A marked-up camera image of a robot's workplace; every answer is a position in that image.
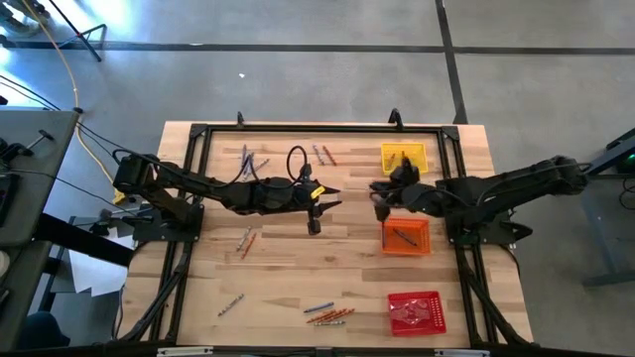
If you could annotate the grey side table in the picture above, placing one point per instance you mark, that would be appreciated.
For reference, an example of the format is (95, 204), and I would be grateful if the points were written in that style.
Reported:
(30, 119)

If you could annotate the orange plastic basket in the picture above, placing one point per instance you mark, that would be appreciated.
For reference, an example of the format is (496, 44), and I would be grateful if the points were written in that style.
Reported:
(420, 248)

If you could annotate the red plastic basket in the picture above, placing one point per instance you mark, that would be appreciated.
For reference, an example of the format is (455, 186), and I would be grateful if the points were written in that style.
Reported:
(417, 313)

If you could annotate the white paper sheet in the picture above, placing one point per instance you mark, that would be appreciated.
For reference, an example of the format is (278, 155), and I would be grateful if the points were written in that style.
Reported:
(94, 275)

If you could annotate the black clamp tool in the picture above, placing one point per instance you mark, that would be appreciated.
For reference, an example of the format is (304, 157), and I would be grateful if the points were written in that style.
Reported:
(30, 142)

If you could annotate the black table clamp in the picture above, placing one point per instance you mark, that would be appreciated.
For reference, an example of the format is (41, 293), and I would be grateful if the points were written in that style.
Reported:
(395, 118)
(240, 119)

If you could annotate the grey desk frame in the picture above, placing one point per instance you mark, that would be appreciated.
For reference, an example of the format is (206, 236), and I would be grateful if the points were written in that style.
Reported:
(602, 238)

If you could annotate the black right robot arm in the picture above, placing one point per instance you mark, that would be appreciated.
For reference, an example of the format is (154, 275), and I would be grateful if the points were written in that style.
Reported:
(496, 191)

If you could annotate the person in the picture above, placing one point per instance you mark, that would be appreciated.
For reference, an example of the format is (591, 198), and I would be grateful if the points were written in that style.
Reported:
(42, 329)

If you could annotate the white edge bracket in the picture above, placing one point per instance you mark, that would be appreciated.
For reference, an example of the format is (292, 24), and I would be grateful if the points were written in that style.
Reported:
(184, 351)
(461, 353)

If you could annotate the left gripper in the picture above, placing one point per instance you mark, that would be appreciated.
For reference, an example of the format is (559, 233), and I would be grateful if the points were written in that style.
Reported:
(300, 198)

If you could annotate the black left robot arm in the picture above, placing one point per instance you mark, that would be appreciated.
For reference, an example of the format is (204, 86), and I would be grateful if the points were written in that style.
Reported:
(198, 186)

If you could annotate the black tripod stand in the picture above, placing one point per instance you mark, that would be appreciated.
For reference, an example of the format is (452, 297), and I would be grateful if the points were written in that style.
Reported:
(74, 30)

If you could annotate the yellow plastic basket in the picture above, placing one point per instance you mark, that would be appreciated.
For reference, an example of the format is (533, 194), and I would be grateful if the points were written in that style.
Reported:
(419, 151)

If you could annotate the black support beam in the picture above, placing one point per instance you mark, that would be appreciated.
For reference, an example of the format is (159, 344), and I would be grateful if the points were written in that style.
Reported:
(84, 240)

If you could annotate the black device green light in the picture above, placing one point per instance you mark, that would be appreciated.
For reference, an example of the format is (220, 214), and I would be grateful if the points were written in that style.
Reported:
(626, 161)

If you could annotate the white crayon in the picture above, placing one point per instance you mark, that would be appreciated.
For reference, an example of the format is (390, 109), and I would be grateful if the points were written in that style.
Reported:
(243, 238)
(330, 323)
(318, 154)
(230, 305)

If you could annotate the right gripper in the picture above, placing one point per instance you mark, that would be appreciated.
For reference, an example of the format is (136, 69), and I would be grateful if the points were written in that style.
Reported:
(414, 198)

